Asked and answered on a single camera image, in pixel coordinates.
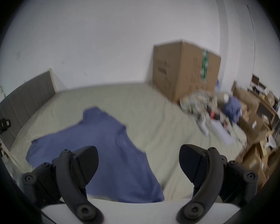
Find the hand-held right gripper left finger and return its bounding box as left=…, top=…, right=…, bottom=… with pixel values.
left=22, top=146, right=105, bottom=224

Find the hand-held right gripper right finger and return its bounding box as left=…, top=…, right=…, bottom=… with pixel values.
left=176, top=144, right=258, bottom=224

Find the blue shirt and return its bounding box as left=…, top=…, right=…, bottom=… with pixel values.
left=26, top=107, right=165, bottom=203

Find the pile of cardboard boxes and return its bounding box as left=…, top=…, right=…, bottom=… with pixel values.
left=231, top=81, right=280, bottom=188

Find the blue cloth bundle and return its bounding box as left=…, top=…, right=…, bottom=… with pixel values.
left=224, top=97, right=242, bottom=123

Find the bed with beige sheet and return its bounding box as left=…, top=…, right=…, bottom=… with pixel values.
left=9, top=83, right=250, bottom=201

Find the grey padded headboard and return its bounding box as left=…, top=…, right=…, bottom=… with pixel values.
left=0, top=71, right=57, bottom=139

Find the large cardboard carton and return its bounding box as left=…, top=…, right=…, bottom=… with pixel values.
left=153, top=40, right=221, bottom=103

